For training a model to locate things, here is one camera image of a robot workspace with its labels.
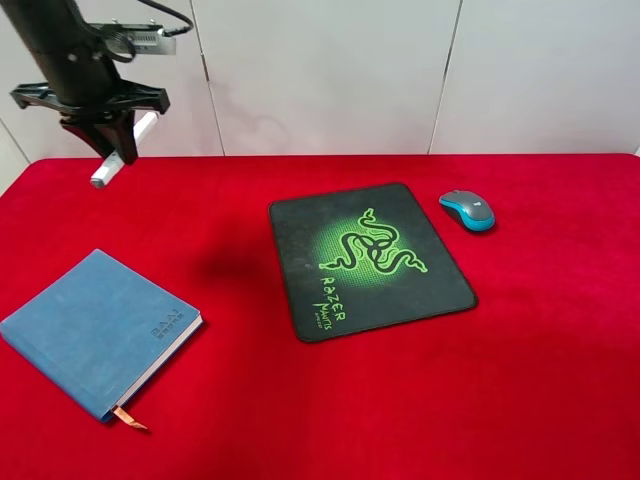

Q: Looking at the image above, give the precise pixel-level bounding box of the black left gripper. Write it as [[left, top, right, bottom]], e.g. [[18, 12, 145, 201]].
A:
[[10, 29, 170, 165]]

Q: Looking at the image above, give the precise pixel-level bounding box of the white pen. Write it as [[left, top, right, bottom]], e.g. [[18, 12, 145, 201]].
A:
[[90, 112, 159, 189]]

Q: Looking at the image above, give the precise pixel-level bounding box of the grey blue computer mouse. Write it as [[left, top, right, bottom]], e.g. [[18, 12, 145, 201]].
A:
[[439, 190, 496, 233]]

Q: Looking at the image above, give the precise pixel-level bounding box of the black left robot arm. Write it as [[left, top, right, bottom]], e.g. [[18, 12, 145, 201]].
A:
[[1, 1, 170, 165]]

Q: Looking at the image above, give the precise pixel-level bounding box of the blue hardcover notebook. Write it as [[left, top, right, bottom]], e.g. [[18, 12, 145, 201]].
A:
[[1, 249, 203, 430]]

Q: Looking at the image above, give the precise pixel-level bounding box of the black green Razer mousepad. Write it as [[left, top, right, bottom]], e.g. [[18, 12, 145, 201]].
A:
[[269, 183, 478, 343]]

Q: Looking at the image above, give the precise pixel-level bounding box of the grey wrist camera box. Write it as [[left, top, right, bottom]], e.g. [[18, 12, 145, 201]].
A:
[[90, 23, 177, 58]]

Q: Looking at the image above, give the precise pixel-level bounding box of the black camera cable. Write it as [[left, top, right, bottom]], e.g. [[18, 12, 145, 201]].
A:
[[144, 0, 195, 37]]

